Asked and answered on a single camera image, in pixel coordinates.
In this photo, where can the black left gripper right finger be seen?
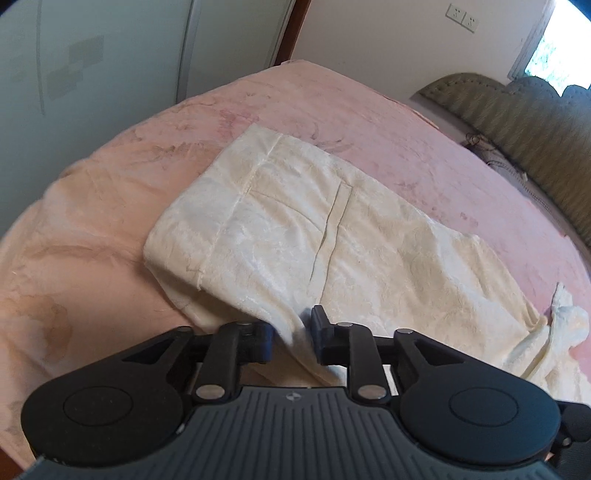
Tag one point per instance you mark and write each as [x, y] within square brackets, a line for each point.
[327, 342]

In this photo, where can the pink bed blanket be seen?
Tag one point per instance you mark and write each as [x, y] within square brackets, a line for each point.
[74, 287]

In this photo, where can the window with bright light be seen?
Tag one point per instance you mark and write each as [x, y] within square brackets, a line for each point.
[557, 49]

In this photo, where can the brown wooden wardrobe frame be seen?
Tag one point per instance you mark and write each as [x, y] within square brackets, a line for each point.
[293, 29]

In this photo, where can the white wall socket plate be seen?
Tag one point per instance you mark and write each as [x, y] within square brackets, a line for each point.
[463, 18]

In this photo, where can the green striped headboard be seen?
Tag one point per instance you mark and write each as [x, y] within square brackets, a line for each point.
[544, 133]

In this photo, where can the mattress side with cables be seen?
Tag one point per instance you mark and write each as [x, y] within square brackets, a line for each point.
[483, 148]

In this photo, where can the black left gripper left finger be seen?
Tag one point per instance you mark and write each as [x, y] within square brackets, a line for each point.
[261, 344]

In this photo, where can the cream white pants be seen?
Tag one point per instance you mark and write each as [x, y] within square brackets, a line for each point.
[276, 226]

